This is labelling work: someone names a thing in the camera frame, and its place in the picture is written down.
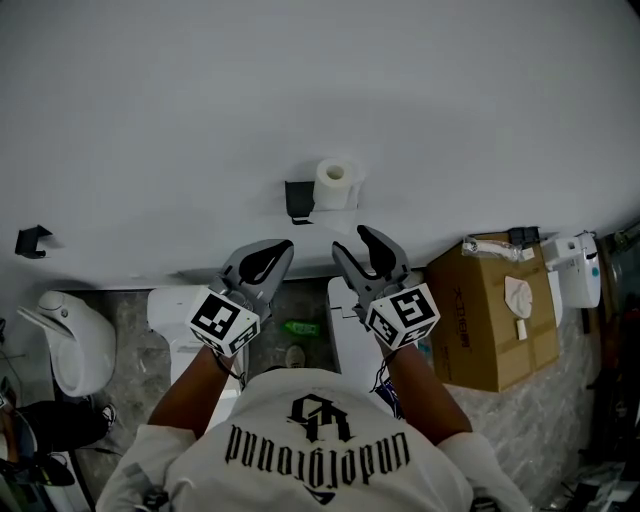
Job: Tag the blue wrist circuit board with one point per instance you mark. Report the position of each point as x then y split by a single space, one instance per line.
387 392

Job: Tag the person's white printed t-shirt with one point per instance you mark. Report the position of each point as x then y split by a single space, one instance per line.
320 480

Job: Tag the empty black wall holder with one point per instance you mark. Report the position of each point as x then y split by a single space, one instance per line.
30 240

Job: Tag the large cardboard box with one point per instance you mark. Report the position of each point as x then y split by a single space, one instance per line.
480 320

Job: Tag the green plastic bottle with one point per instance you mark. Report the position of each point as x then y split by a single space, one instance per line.
300 328

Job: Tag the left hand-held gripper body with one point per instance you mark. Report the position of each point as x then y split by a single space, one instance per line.
220 320

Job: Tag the black metal rack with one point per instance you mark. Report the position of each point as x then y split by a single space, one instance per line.
525 235

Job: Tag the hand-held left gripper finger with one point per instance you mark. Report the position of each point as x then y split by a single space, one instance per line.
277 280
240 257

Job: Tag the square white smart toilet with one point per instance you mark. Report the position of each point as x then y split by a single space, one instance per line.
345 330

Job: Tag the person's right forearm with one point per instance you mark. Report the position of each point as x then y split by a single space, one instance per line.
425 395

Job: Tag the small white paper tube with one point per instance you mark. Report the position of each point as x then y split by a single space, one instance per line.
521 330

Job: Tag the rounded white toilet with tank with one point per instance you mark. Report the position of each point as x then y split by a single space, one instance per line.
167 310

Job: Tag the crumpled beige cloth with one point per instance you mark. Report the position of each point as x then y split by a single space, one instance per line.
519 295

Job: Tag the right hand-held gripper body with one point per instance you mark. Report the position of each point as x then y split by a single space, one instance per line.
405 315

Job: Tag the egg-shaped white toilet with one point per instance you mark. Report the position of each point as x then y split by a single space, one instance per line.
85 345

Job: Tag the plastic-wrapped faucet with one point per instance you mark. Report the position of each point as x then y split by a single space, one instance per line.
490 248

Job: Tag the white toilet with boxy tank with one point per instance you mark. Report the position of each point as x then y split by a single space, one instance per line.
560 255

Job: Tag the white toilet paper roll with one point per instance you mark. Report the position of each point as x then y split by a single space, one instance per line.
330 192

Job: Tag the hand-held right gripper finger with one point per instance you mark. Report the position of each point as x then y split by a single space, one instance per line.
392 260
357 282

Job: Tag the small white box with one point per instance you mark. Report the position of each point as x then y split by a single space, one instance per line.
527 255

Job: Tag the person's left forearm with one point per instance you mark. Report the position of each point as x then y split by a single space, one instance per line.
190 395

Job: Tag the black wall paper holder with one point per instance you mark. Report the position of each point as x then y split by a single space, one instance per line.
299 197

